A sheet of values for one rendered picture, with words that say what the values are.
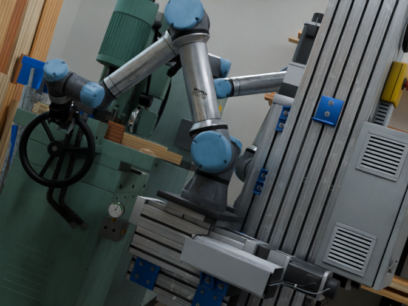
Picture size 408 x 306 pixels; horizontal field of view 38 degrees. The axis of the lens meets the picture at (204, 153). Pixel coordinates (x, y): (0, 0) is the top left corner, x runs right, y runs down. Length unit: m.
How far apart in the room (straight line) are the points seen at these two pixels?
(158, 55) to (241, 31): 2.97
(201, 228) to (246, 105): 3.00
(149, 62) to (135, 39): 0.60
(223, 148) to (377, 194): 0.49
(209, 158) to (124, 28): 0.99
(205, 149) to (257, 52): 3.17
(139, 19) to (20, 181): 0.82
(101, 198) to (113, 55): 0.59
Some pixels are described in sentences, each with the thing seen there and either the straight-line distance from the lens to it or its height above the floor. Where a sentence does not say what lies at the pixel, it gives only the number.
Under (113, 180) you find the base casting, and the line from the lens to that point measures 2.40.
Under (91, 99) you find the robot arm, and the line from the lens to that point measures 1.87.
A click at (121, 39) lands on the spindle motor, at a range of 2.54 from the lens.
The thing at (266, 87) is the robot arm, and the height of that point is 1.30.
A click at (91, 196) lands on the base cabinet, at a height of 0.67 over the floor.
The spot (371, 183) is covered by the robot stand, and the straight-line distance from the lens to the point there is 1.87.
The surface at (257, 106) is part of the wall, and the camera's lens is 4.77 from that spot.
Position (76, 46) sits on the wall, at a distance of 5.18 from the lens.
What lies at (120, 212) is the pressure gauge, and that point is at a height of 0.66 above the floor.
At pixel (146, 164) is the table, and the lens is 2.37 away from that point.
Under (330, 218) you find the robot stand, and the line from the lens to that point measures 1.88.
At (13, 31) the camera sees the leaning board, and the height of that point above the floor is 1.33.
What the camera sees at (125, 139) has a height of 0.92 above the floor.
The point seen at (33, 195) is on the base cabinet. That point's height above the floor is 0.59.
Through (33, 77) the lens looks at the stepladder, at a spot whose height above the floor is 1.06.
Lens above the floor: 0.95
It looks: 1 degrees up
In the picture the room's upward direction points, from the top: 20 degrees clockwise
